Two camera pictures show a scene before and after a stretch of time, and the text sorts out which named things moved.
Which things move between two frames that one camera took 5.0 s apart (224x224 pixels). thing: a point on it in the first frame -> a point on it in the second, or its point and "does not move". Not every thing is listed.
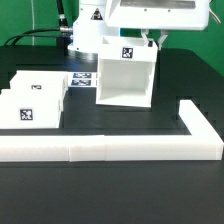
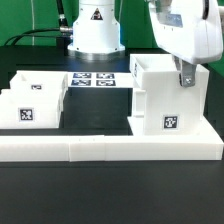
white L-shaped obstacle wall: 201,144 does not move
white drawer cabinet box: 125,69 -> 168,107
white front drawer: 28,108 does not move
